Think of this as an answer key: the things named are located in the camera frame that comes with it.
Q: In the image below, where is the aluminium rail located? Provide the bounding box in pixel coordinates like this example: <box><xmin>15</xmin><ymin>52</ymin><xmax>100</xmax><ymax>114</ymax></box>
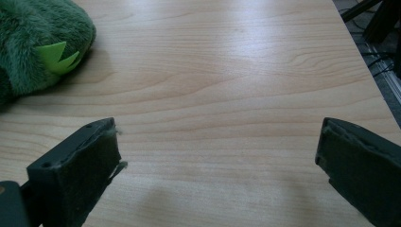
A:
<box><xmin>362</xmin><ymin>41</ymin><xmax>401</xmax><ymax>107</ymax></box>

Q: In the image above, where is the black metal stand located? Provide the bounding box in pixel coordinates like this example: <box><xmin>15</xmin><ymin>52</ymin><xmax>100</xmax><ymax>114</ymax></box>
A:
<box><xmin>340</xmin><ymin>0</ymin><xmax>401</xmax><ymax>45</ymax></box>

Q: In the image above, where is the green plush toy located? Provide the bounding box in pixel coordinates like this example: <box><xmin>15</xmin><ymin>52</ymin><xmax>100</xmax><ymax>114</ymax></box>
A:
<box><xmin>0</xmin><ymin>0</ymin><xmax>97</xmax><ymax>107</ymax></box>

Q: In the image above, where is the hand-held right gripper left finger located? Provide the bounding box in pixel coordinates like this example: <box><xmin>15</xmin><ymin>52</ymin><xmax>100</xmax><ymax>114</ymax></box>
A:
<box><xmin>20</xmin><ymin>117</ymin><xmax>129</xmax><ymax>227</ymax></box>

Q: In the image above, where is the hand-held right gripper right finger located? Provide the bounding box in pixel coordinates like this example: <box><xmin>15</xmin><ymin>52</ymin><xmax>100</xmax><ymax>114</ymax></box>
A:
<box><xmin>314</xmin><ymin>116</ymin><xmax>401</xmax><ymax>227</ymax></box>

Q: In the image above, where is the black cable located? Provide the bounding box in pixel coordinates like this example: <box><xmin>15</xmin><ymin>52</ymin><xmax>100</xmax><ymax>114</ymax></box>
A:
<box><xmin>360</xmin><ymin>50</ymin><xmax>398</xmax><ymax>79</ymax></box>

